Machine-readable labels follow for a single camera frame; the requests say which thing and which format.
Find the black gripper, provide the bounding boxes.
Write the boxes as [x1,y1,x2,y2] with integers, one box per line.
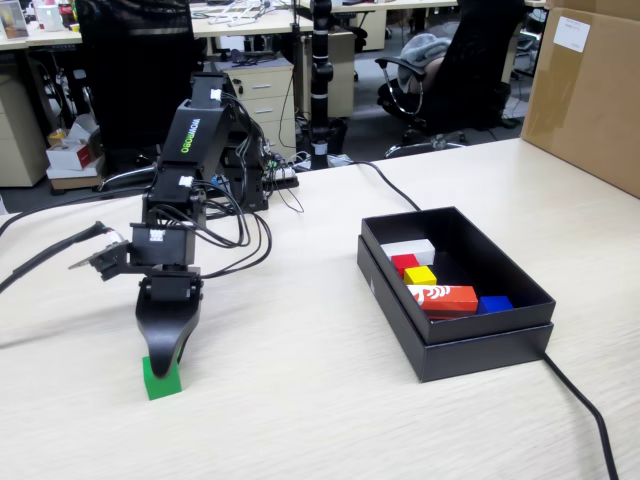
[135,264,205,380]

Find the green wooden cube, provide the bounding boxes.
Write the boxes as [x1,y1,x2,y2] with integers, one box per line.
[141,354,182,402]

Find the red wooden cube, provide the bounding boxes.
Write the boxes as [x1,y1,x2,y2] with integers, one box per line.
[390,253,421,280]

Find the yellow wooden cube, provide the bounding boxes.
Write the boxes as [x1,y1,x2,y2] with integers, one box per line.
[403,265,437,287]

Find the open white cardboard box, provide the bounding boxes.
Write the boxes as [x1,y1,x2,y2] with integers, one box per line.
[47,113,101,147]

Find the black open box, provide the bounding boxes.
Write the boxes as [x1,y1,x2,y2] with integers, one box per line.
[356,235,555,384]

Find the black cardboard box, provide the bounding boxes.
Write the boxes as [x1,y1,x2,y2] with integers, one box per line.
[360,205,558,346]

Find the large brown cardboard box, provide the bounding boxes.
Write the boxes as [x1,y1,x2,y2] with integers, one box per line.
[519,0,640,200]

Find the white and red carton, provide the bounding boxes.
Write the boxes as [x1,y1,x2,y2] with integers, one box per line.
[45,139,105,172]

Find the beige filing cabinet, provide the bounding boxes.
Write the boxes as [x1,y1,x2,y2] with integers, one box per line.
[0,74,51,189]

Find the white rectangular block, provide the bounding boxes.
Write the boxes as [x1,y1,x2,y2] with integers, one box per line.
[380,238,436,266]

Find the black high-back office chair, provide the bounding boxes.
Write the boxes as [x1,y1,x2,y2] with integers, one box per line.
[74,0,214,194]

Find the orange carton with white print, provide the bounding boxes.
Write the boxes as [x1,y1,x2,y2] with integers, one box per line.
[405,283,480,321]

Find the black vertical pole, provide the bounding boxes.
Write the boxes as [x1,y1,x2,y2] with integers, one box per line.
[308,0,335,169]

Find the blue wooden cube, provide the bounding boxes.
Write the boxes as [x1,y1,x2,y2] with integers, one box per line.
[477,294,515,316]

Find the light wood office desk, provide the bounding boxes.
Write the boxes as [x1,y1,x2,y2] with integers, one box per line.
[0,8,301,54]

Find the white laptop stand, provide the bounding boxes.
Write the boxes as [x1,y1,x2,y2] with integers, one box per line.
[206,2,281,27]

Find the grey cloth bundle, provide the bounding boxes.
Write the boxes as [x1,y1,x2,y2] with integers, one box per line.
[399,32,454,94]

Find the black mesh office chair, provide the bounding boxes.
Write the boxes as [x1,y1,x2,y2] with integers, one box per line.
[374,0,529,160]

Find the white paper label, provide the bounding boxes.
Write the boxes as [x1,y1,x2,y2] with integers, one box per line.
[553,15,592,53]

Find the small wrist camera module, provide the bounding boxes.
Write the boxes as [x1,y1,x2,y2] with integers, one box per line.
[68,239,131,281]

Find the thick black camera cable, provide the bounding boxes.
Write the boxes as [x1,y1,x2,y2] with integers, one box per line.
[0,189,109,296]

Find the small picture frame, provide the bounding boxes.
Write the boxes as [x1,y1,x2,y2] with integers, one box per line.
[0,0,30,40]

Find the thick black power cable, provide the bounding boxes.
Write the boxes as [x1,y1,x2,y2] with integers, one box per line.
[327,160,621,480]

